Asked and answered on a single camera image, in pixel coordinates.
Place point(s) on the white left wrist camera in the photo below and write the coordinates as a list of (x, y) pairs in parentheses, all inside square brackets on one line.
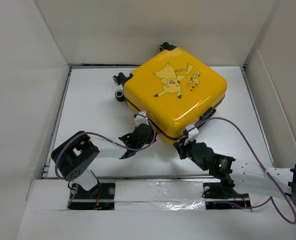
[(140, 118)]

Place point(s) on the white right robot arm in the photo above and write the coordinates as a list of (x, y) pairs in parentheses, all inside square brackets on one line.
[(238, 177)]

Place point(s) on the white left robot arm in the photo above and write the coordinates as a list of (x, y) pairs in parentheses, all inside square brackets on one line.
[(73, 157)]

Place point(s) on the metal base rail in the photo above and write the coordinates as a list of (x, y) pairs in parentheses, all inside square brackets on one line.
[(135, 194)]

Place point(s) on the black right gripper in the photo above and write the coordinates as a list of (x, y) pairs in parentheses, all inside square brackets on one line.
[(181, 147)]

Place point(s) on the yellow hard-shell suitcase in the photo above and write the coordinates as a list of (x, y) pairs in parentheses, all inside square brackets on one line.
[(175, 89)]

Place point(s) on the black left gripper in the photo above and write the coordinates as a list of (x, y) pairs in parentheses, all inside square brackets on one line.
[(151, 137)]

